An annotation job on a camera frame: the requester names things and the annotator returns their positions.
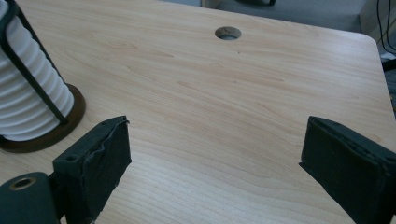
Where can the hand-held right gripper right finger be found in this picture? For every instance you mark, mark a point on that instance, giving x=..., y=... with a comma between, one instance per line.
x=348, y=168

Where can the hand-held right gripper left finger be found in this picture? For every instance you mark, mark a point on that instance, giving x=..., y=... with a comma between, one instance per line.
x=93, y=161

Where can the stack of white cups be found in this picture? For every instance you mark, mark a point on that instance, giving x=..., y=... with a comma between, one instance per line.
x=28, y=102

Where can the light wooden desk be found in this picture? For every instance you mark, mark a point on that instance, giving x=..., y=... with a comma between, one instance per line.
x=211, y=3

